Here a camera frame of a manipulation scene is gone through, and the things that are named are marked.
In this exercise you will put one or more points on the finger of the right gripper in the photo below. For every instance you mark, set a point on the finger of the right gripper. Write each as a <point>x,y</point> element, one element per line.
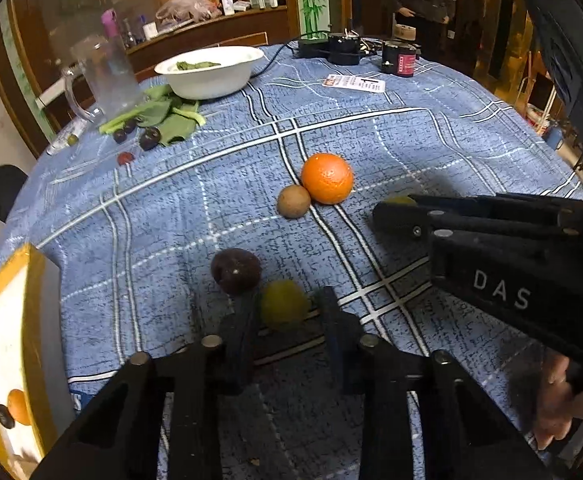
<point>523,222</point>
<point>499,200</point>

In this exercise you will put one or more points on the wooden sideboard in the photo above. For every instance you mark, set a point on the wooden sideboard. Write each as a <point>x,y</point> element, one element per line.
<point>273,25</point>

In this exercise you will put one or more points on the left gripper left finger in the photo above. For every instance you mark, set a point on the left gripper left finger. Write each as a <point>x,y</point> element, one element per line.
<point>239,331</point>

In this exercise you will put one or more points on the dark purple plum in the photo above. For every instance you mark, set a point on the dark purple plum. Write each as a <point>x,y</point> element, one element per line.
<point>236,271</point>

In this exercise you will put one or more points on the brown kiwi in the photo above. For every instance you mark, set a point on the brown kiwi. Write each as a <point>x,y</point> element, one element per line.
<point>293,202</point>

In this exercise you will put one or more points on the dark red plum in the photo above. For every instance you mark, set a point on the dark red plum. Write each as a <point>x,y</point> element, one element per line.
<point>6,418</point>

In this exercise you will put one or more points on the white plastic bag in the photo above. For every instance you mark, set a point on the white plastic bag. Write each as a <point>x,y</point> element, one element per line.
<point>183,10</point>

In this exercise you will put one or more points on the glass pitcher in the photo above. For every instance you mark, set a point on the glass pitcher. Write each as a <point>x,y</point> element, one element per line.
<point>104,65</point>

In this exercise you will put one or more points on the black red jar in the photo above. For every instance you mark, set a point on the black red jar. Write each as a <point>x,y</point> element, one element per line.
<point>398,58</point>

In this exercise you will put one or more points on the standing person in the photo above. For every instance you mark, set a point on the standing person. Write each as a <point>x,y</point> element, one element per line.
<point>430,18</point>

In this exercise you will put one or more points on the blue plaid tablecloth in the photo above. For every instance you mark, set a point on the blue plaid tablecloth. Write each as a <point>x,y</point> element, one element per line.
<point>449,394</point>

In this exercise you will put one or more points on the green round fruit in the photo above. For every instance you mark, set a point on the green round fruit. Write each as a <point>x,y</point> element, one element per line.
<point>401,200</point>

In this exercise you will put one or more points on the green grape fruit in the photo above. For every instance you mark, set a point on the green grape fruit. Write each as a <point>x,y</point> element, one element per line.
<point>283,305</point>

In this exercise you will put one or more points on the person right hand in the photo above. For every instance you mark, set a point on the person right hand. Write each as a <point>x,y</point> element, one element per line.
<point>557,405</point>

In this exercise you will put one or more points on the yellow foam tray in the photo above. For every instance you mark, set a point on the yellow foam tray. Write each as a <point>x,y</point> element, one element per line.
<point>32,359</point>

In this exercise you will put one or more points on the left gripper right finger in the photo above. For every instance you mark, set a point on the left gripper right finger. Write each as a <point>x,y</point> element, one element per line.
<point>343,332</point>

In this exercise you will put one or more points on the dark grape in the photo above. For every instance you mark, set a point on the dark grape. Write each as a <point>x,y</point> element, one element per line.
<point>150,138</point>

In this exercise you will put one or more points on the orange near kiwi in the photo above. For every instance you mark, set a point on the orange near kiwi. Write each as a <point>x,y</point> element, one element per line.
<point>328,178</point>

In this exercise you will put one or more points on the purple thermos bottle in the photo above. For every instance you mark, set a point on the purple thermos bottle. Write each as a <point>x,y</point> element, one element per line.
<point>109,22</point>

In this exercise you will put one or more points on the white paper card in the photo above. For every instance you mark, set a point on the white paper card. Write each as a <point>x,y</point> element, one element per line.
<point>356,83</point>

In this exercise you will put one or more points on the white bowl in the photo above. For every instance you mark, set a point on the white bowl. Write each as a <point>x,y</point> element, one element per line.
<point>210,73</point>

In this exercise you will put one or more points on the green leaves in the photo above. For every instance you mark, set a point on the green leaves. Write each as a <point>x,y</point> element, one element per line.
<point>177,119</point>

